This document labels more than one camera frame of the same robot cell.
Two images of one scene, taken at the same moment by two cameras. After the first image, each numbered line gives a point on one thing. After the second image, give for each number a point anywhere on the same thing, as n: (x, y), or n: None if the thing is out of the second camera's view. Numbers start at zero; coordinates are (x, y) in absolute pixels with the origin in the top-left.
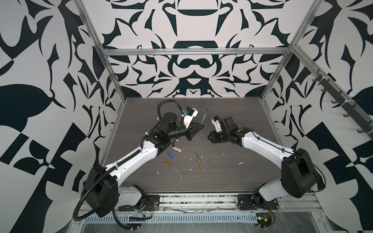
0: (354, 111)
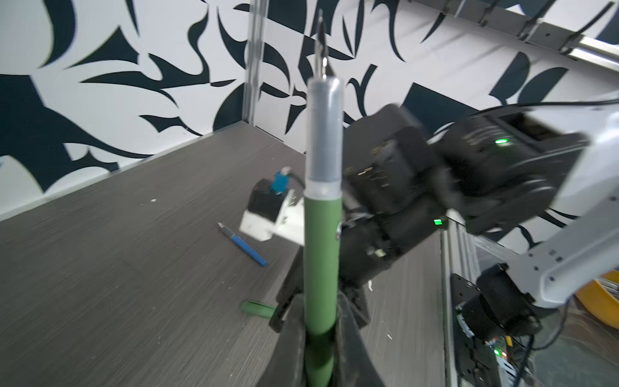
0: (575, 41)
